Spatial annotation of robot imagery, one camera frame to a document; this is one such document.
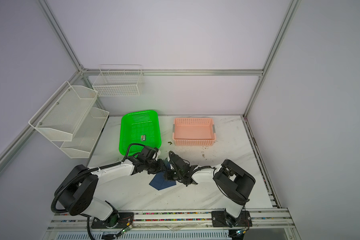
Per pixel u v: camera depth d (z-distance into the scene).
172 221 0.75
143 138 1.07
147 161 0.72
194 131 1.11
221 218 0.74
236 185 0.46
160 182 0.86
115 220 0.69
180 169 0.69
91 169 0.48
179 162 0.68
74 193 0.44
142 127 1.13
